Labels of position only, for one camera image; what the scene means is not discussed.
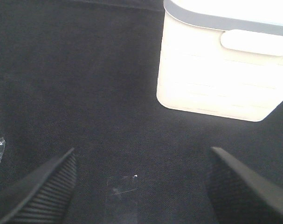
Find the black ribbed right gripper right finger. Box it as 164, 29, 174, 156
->
205, 147, 283, 224

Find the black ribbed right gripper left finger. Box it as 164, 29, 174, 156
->
0, 149, 77, 224

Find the black felt table mat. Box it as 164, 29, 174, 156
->
0, 0, 283, 224

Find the white plastic storage bin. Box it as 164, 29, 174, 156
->
156, 0, 283, 122

